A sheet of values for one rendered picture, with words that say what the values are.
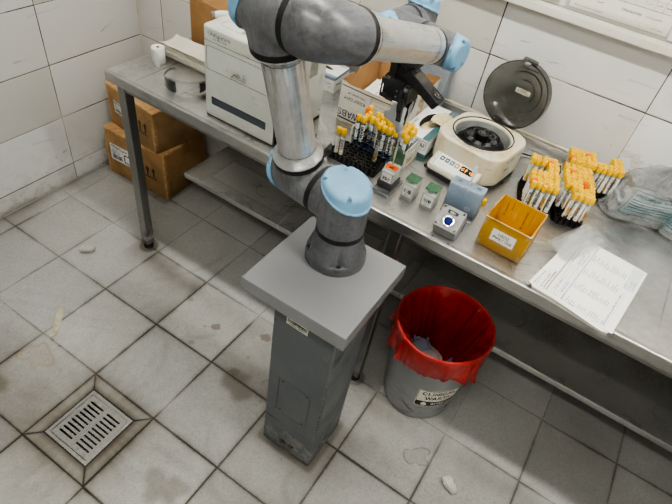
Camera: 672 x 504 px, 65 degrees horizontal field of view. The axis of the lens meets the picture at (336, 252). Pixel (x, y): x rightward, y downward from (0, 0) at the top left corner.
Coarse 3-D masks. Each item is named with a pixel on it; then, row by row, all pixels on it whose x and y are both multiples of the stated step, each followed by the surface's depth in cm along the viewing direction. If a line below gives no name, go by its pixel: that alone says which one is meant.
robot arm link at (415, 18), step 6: (402, 6) 119; (408, 6) 120; (414, 6) 120; (384, 12) 115; (390, 12) 115; (396, 12) 116; (402, 12) 117; (408, 12) 117; (414, 12) 119; (420, 12) 120; (396, 18) 115; (402, 18) 116; (408, 18) 115; (414, 18) 115; (420, 18) 115
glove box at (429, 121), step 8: (424, 112) 183; (432, 112) 184; (440, 112) 184; (448, 112) 185; (416, 120) 178; (424, 120) 182; (432, 120) 176; (440, 120) 176; (448, 120) 179; (424, 128) 178; (432, 128) 176; (416, 136) 171; (424, 136) 171; (432, 136) 172; (424, 144) 171; (432, 144) 175; (424, 152) 173
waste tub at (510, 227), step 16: (496, 208) 149; (512, 208) 150; (528, 208) 147; (496, 224) 141; (512, 224) 153; (528, 224) 150; (480, 240) 147; (496, 240) 144; (512, 240) 141; (528, 240) 138; (512, 256) 143
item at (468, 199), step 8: (456, 176) 152; (456, 184) 150; (464, 184) 150; (472, 184) 151; (448, 192) 153; (456, 192) 151; (464, 192) 150; (472, 192) 149; (480, 192) 148; (448, 200) 154; (456, 200) 153; (464, 200) 152; (472, 200) 150; (480, 200) 149; (440, 208) 156; (456, 208) 155; (464, 208) 153; (472, 208) 152; (472, 216) 153
